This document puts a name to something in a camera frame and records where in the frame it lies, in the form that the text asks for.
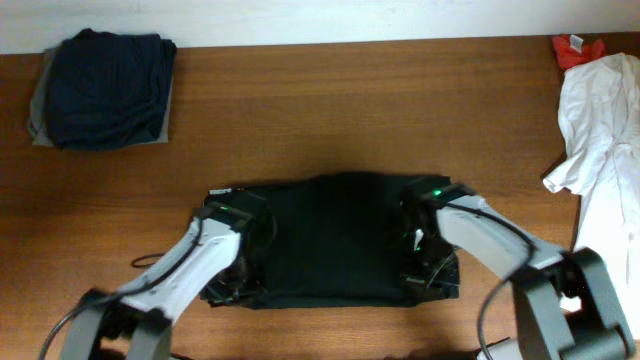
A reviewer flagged folded navy garment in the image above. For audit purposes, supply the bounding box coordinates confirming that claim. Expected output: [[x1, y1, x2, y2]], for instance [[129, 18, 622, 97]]
[[43, 28, 177, 151]]

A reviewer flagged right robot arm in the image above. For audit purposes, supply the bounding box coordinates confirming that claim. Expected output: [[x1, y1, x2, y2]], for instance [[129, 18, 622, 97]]
[[401, 190, 637, 360]]

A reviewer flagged red garment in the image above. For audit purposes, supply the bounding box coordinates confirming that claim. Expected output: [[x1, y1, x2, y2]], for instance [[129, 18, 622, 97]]
[[552, 35, 607, 71]]

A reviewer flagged white garment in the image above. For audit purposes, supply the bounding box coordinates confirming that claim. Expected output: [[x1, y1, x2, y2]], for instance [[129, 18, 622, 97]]
[[543, 53, 639, 337]]

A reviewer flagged black t-shirt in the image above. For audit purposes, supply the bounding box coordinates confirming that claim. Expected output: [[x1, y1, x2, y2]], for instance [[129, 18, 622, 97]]
[[209, 172, 450, 310]]

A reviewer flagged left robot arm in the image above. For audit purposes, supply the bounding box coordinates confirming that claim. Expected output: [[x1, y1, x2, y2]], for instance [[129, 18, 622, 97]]
[[51, 216, 277, 359]]

